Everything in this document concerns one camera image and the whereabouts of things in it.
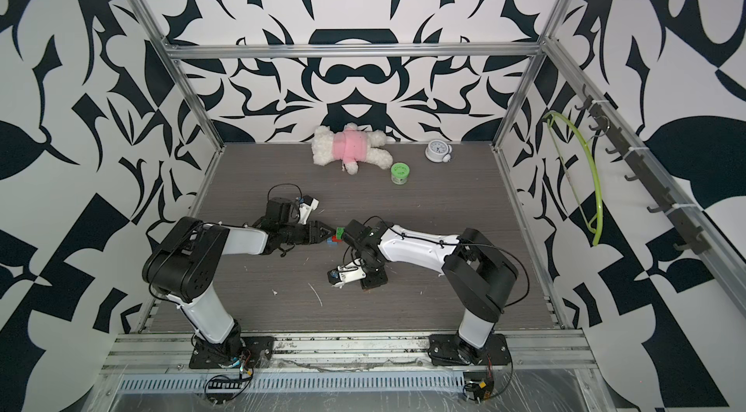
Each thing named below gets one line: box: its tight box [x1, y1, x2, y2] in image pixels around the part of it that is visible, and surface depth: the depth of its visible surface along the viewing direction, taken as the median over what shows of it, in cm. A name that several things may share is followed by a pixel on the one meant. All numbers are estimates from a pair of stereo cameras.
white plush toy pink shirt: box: [311, 122, 394, 175], surface depth 111 cm
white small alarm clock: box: [425, 138, 453, 163], surface depth 117 cm
